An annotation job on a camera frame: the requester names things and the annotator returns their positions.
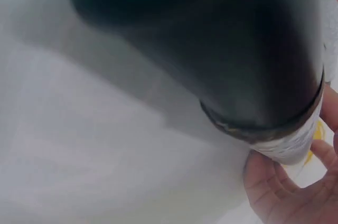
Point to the person's right hand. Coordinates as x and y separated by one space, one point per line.
287 203

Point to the black cylinder with white end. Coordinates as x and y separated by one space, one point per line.
200 49

